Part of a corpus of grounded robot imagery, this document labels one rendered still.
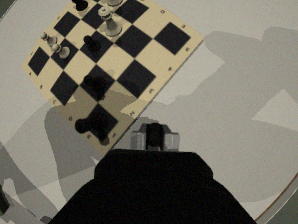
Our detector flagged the black and cream chessboard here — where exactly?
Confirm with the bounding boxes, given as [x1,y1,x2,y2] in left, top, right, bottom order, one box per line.
[21,0,204,156]

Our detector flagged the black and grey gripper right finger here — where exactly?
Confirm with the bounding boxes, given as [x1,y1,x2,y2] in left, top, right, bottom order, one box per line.
[159,124,180,152]

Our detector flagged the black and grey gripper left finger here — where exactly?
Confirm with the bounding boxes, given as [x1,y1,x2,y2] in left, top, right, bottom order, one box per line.
[131,123,149,150]

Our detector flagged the white pawn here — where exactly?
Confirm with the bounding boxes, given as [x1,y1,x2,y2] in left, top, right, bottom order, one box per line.
[40,32,57,47]
[52,44,70,59]

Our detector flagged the white chess king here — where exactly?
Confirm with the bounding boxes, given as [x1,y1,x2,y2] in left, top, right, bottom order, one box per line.
[107,0,123,7]

